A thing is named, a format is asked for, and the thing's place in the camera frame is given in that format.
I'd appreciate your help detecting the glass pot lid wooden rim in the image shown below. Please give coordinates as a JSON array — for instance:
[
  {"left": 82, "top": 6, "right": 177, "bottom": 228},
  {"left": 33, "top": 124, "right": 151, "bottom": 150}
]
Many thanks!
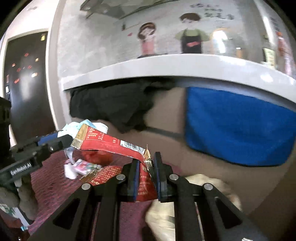
[{"left": 209, "top": 28, "right": 234, "bottom": 55}]

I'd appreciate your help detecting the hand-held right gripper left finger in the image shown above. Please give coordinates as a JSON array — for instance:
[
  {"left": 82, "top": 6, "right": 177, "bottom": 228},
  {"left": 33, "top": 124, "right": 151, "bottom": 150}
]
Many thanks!
[{"left": 28, "top": 160, "right": 141, "bottom": 241}]

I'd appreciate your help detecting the red label plastic bottle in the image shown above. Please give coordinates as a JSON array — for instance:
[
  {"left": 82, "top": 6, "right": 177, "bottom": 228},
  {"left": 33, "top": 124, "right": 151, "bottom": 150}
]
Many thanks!
[{"left": 276, "top": 31, "right": 293, "bottom": 75}]

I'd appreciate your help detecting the black cloth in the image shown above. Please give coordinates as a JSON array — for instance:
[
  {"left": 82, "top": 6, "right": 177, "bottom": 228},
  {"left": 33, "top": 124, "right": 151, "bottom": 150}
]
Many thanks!
[{"left": 69, "top": 79, "right": 176, "bottom": 133}]

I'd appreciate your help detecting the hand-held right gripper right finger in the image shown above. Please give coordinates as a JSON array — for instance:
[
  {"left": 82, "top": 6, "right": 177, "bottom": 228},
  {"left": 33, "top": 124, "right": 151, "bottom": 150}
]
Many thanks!
[{"left": 153, "top": 152, "right": 266, "bottom": 241}]

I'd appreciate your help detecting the red plaid cloth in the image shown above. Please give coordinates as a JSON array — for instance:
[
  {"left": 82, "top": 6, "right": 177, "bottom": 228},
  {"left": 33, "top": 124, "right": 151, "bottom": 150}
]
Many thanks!
[{"left": 25, "top": 151, "right": 185, "bottom": 241}]

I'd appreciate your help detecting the cartoon wall poster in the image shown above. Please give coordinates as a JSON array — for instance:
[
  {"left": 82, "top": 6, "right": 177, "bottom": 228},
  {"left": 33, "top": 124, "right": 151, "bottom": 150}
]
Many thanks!
[{"left": 120, "top": 0, "right": 236, "bottom": 58}]

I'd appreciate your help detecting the dark sauce bottle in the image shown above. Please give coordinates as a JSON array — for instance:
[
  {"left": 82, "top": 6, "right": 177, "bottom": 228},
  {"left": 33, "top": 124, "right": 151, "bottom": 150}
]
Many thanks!
[{"left": 262, "top": 35, "right": 277, "bottom": 70}]

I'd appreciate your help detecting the glass range hood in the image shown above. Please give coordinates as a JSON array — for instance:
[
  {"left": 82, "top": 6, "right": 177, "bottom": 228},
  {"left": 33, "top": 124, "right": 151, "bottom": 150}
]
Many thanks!
[{"left": 80, "top": 0, "right": 167, "bottom": 19}]

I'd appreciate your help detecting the white bin with yellow bag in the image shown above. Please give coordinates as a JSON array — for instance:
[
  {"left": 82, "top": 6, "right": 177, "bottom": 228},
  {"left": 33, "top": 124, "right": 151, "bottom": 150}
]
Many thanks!
[{"left": 146, "top": 174, "right": 242, "bottom": 241}]

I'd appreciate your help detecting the black pan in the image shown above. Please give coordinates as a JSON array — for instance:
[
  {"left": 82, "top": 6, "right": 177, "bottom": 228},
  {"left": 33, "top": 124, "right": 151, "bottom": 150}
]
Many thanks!
[{"left": 137, "top": 53, "right": 169, "bottom": 58}]

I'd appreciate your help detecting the blue towel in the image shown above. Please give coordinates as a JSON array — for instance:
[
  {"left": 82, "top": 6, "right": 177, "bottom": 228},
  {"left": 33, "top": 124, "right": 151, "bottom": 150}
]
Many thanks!
[{"left": 185, "top": 87, "right": 296, "bottom": 167}]

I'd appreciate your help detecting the grey kitchen countertop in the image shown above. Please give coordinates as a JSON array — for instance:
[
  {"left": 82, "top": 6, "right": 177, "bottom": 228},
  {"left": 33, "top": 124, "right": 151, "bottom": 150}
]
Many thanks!
[{"left": 60, "top": 53, "right": 296, "bottom": 103}]

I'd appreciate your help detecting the pink white small wrapper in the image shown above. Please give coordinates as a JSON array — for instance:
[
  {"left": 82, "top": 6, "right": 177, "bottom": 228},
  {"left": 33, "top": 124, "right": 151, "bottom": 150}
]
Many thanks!
[{"left": 64, "top": 159, "right": 103, "bottom": 179}]

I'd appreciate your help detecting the red gold snack wrapper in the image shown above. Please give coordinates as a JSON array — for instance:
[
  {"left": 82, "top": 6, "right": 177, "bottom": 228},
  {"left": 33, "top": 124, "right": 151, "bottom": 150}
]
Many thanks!
[
  {"left": 70, "top": 123, "right": 159, "bottom": 202},
  {"left": 80, "top": 166, "right": 123, "bottom": 186}
]

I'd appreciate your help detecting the person's left hand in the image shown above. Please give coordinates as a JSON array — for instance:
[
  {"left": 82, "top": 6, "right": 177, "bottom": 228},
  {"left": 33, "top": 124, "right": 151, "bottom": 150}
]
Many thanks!
[{"left": 0, "top": 176, "right": 39, "bottom": 220}]

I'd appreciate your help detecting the group of fridge magnets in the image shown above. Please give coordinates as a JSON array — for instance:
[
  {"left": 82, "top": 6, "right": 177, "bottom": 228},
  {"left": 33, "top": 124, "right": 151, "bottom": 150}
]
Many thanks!
[{"left": 6, "top": 34, "right": 47, "bottom": 84}]

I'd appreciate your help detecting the black fridge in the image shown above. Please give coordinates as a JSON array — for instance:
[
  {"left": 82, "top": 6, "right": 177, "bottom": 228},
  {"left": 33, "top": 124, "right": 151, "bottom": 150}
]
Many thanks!
[{"left": 3, "top": 30, "right": 57, "bottom": 149}]

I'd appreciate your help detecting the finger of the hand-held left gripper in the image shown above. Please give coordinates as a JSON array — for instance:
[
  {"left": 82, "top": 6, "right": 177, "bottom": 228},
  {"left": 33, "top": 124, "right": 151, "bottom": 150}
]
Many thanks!
[
  {"left": 10, "top": 132, "right": 59, "bottom": 158},
  {"left": 33, "top": 134, "right": 73, "bottom": 167}
]

